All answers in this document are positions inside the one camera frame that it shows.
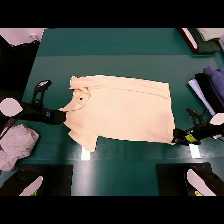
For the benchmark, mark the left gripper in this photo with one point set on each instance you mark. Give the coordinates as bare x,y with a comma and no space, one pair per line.
54,116

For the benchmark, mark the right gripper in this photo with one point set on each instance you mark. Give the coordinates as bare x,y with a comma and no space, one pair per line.
186,137

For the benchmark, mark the cream shirt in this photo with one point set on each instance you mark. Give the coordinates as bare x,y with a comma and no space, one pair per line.
123,110

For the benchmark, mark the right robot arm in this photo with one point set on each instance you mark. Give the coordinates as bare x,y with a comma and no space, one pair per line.
200,181

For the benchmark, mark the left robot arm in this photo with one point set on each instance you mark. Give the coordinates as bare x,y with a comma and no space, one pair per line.
10,107

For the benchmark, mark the grey garment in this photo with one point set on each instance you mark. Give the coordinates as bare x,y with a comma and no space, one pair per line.
16,143

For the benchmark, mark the blue garment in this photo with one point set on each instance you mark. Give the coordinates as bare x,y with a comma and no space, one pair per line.
216,80

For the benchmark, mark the dark green garment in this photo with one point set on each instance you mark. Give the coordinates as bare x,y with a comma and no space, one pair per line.
205,46

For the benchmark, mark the red and white garment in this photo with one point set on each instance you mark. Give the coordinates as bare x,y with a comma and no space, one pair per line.
189,38

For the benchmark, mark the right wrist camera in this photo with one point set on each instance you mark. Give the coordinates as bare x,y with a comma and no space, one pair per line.
196,115

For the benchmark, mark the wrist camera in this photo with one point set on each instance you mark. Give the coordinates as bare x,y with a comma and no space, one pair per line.
42,85
196,115

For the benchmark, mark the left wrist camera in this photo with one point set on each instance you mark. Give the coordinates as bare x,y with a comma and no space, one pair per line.
42,85

